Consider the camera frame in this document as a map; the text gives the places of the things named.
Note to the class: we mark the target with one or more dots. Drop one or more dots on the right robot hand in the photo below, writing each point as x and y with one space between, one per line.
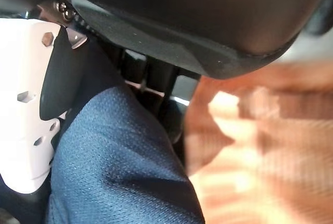
182 13

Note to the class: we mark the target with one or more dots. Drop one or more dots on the blue cloth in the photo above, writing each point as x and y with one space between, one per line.
117 169

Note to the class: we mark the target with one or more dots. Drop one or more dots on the large flat wicker basket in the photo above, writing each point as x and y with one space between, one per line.
273 156

